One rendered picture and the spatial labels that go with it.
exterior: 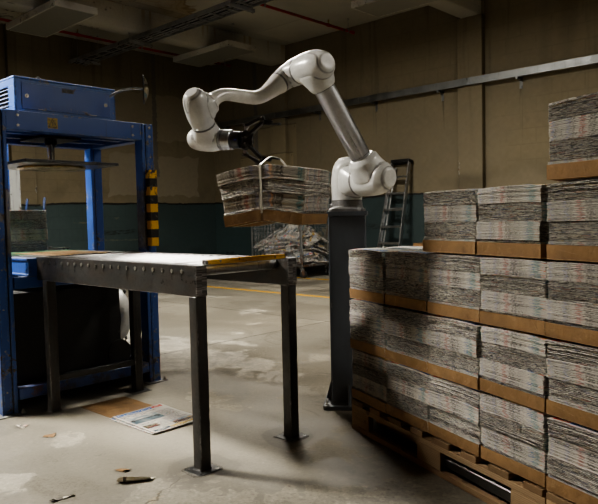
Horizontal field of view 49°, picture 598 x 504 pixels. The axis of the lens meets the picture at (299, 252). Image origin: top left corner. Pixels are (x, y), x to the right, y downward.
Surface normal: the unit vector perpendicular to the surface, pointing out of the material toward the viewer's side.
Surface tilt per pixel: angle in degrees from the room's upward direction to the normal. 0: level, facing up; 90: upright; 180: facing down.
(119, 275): 90
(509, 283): 90
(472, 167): 90
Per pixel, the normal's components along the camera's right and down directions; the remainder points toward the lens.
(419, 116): -0.69, 0.05
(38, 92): 0.73, 0.02
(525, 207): -0.91, 0.04
